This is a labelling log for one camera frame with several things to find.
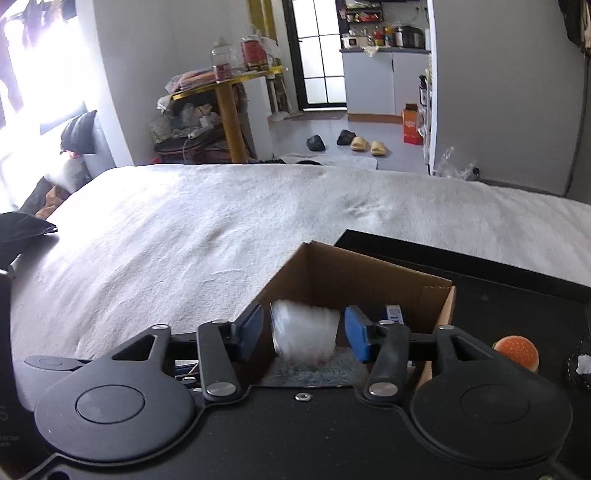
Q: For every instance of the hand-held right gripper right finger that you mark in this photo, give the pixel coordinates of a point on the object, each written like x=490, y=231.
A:
x=356, y=332

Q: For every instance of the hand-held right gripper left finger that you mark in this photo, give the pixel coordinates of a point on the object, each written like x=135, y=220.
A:
x=249, y=332

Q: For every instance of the purple soft packet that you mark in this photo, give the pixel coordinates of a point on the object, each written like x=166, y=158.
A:
x=392, y=314

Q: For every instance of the light blue fluffy plush toy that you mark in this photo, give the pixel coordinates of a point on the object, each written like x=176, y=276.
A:
x=304, y=330

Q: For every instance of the brown cardboard box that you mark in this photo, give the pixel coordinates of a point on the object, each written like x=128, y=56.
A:
x=369, y=281

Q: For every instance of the black tray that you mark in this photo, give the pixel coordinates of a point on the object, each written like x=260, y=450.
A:
x=508, y=314

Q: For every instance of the white bed blanket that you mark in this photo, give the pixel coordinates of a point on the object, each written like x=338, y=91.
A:
x=184, y=230

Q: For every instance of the burger plush toy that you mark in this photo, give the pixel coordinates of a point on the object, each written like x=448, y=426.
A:
x=515, y=350

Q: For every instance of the black cloth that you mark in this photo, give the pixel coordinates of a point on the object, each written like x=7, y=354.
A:
x=23, y=235

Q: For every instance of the beige slipper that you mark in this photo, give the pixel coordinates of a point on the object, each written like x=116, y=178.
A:
x=359, y=144
x=379, y=148

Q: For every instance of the black slipper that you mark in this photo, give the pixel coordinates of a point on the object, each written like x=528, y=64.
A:
x=345, y=137
x=316, y=144

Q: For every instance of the clear plastic bag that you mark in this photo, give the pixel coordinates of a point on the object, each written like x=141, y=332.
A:
x=455, y=166

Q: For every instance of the clutter pile under table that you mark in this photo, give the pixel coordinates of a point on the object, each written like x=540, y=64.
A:
x=189, y=129

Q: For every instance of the orange carton box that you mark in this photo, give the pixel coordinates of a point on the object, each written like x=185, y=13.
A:
x=412, y=127

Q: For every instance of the yellow round table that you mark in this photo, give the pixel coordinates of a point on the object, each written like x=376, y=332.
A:
x=228, y=120

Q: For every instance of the brown cloth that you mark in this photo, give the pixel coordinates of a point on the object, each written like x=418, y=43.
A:
x=50, y=203

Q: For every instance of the narrow white rack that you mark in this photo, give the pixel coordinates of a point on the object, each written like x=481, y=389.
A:
x=425, y=115

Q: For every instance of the white pillow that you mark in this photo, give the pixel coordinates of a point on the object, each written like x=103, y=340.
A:
x=69, y=173

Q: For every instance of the white kitchen base cabinet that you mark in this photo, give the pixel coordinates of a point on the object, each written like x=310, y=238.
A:
x=374, y=83

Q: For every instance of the orange plastic bag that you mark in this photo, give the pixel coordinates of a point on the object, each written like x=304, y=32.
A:
x=191, y=81

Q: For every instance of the black pillow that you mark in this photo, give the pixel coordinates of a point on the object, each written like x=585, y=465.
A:
x=81, y=134

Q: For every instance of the clear glass jar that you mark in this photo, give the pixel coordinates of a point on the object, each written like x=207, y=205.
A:
x=221, y=60

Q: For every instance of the dark framed glass door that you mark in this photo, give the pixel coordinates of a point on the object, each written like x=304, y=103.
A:
x=318, y=60

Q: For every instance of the red jar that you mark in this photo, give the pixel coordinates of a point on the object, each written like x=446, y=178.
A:
x=253, y=53

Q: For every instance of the black kitchen appliance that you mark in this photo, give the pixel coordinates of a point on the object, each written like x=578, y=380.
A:
x=410, y=37

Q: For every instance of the hanging dark clothes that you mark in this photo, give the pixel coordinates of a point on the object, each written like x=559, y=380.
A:
x=579, y=23

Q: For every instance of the kitchen wall shelf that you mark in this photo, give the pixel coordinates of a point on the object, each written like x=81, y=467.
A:
x=362, y=14

